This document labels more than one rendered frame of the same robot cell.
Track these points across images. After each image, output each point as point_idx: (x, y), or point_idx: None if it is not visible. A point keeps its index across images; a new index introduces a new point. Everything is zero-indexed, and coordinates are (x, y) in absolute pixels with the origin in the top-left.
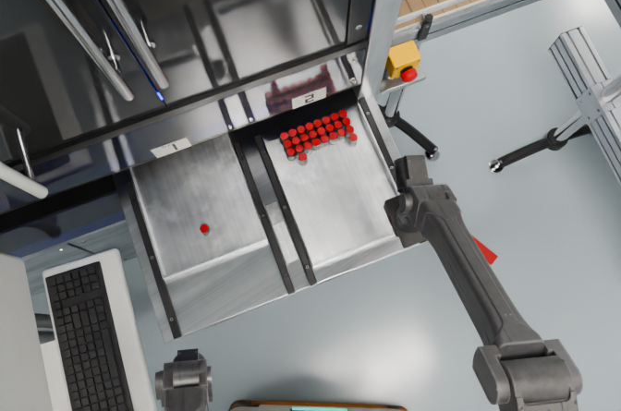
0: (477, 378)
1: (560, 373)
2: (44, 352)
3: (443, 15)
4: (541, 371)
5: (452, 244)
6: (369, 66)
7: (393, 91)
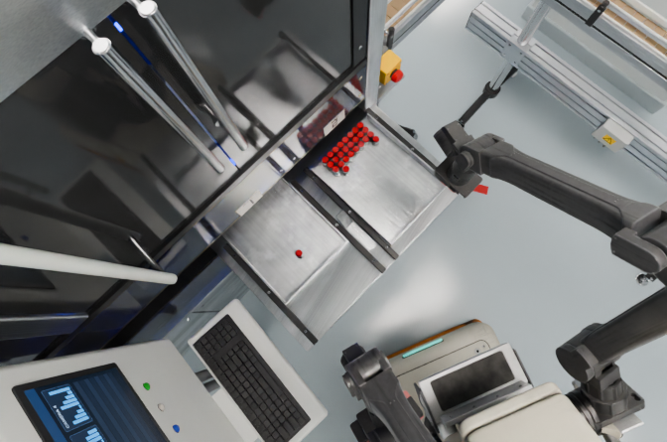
0: (622, 259)
1: None
2: (217, 400)
3: (397, 25)
4: None
5: (529, 170)
6: (369, 79)
7: None
